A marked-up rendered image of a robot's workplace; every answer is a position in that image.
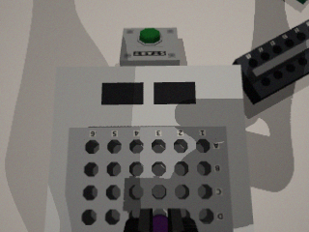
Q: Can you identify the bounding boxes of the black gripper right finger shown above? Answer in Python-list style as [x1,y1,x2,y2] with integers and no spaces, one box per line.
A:
[168,209,198,232]

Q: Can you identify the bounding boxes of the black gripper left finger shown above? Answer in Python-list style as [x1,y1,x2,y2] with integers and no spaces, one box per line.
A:
[124,209,153,232]

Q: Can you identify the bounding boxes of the violet tube cap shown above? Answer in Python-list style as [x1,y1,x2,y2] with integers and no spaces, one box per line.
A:
[153,211,168,232]

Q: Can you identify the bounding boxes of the black rectangular block with holes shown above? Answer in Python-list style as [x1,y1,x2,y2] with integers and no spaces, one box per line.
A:
[232,19,309,104]

